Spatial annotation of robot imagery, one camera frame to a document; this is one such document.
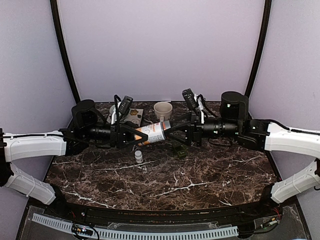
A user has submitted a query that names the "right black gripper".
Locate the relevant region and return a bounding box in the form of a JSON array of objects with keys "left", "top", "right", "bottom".
[{"left": 164, "top": 111, "right": 241, "bottom": 147}]

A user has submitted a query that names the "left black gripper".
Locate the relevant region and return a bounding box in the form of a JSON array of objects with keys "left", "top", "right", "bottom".
[{"left": 82, "top": 120, "right": 150, "bottom": 149}]

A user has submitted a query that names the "orange pill bottle grey cap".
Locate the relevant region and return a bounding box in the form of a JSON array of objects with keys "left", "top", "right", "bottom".
[{"left": 136, "top": 120, "right": 171, "bottom": 147}]

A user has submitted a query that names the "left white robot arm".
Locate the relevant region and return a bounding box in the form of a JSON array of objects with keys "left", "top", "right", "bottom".
[{"left": 0, "top": 96, "right": 148, "bottom": 218}]

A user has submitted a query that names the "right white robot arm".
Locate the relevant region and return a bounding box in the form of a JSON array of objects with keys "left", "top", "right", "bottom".
[{"left": 164, "top": 89, "right": 320, "bottom": 217}]

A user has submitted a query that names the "small white pill bottle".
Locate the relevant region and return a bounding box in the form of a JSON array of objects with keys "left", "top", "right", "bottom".
[{"left": 134, "top": 150, "right": 143, "bottom": 164}]

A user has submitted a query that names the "floral square plate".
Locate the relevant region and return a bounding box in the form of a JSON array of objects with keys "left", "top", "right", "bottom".
[{"left": 107, "top": 108, "right": 144, "bottom": 127}]

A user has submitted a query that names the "cream coral pattern mug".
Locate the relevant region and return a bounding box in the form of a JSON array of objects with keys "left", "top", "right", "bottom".
[{"left": 153, "top": 101, "right": 173, "bottom": 122}]

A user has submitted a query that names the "left light green bowl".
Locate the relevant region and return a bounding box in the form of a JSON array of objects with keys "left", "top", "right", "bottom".
[{"left": 109, "top": 105, "right": 116, "bottom": 116}]

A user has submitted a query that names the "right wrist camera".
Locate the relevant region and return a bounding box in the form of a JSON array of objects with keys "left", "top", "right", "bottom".
[{"left": 182, "top": 88, "right": 204, "bottom": 117}]

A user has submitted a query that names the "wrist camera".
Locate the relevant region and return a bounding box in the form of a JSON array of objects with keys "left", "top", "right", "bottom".
[
  {"left": 111, "top": 95, "right": 133, "bottom": 124},
  {"left": 182, "top": 88, "right": 204, "bottom": 117}
]

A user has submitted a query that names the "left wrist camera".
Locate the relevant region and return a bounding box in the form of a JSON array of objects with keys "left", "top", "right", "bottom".
[{"left": 111, "top": 95, "right": 133, "bottom": 124}]

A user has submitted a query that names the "black front table rail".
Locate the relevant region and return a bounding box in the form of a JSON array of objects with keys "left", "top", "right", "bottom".
[{"left": 45, "top": 202, "right": 283, "bottom": 225}]

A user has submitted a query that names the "white slotted cable duct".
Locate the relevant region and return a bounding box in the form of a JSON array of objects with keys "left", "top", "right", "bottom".
[{"left": 31, "top": 213, "right": 239, "bottom": 240}]

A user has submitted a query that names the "right black frame post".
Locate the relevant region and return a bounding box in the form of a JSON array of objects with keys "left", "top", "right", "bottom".
[{"left": 244, "top": 0, "right": 272, "bottom": 98}]

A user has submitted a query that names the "black frame post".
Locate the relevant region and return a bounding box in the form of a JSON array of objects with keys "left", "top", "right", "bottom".
[
  {"left": 244, "top": 0, "right": 272, "bottom": 98},
  {"left": 49, "top": 0, "right": 81, "bottom": 104}
]

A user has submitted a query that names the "left black frame post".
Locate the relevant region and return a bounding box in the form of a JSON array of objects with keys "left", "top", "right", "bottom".
[{"left": 49, "top": 0, "right": 81, "bottom": 104}]

